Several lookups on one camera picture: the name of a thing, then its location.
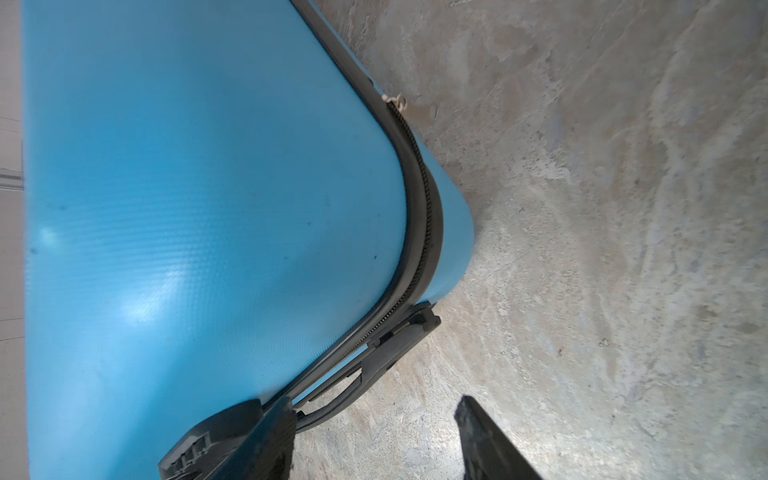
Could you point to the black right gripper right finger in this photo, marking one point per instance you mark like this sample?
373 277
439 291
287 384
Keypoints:
488 454

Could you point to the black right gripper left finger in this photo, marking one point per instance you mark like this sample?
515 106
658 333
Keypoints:
267 451

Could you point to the blue suitcase black lining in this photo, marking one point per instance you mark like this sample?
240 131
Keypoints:
225 215

